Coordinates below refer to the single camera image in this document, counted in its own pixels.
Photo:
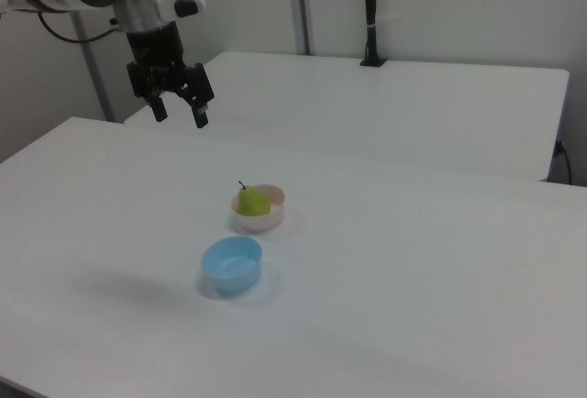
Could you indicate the grey wall partition post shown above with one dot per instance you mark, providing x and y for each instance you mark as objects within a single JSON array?
[{"x": 302, "y": 3}]

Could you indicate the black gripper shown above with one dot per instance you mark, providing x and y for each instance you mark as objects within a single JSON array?
[{"x": 156, "y": 56}]

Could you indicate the green pear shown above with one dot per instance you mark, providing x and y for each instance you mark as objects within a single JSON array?
[{"x": 252, "y": 203}]

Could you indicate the white side table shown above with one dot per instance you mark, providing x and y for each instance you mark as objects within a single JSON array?
[{"x": 367, "y": 109}]

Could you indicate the blue plastic bowl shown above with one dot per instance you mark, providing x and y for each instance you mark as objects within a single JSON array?
[{"x": 234, "y": 279}]

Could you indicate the pink plastic bowl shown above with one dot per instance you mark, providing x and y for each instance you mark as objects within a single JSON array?
[{"x": 267, "y": 224}]

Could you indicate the black camera stand pole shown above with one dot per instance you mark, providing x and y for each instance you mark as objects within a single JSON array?
[{"x": 372, "y": 40}]

